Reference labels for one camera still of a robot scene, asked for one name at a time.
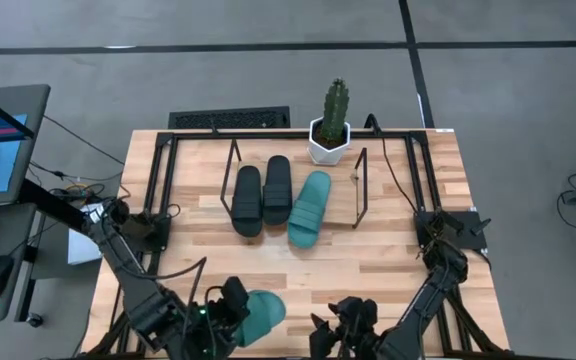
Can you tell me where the grey computer monitor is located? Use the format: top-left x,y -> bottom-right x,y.
0,83 -> 52,209

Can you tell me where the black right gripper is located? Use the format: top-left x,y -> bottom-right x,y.
309,297 -> 384,360

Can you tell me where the black keyboard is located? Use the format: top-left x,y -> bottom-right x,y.
168,105 -> 292,130

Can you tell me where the teal rubber slide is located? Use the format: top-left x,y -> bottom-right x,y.
287,170 -> 333,250
232,289 -> 287,347

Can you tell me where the black metal wood shelf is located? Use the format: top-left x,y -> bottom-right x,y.
220,138 -> 369,230

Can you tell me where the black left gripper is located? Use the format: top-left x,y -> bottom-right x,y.
197,276 -> 251,354

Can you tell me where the white hexagonal plant pot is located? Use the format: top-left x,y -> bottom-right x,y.
307,117 -> 352,167

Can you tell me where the white box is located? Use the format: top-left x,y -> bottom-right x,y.
67,203 -> 103,266

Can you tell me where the black rubber slide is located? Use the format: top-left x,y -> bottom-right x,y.
231,165 -> 264,238
262,155 -> 293,226

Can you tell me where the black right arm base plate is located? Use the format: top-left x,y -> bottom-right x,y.
414,208 -> 492,252

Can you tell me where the grey desk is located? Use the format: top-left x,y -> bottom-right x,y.
0,202 -> 39,325

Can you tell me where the black hanging cable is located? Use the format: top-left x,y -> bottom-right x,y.
364,113 -> 422,215

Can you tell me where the black metal table frame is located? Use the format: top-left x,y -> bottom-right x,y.
80,128 -> 514,360

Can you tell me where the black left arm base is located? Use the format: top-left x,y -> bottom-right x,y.
117,209 -> 173,254

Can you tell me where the green cactus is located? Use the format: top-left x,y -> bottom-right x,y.
321,77 -> 350,144

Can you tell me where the thin black floor cable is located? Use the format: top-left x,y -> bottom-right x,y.
42,114 -> 127,167

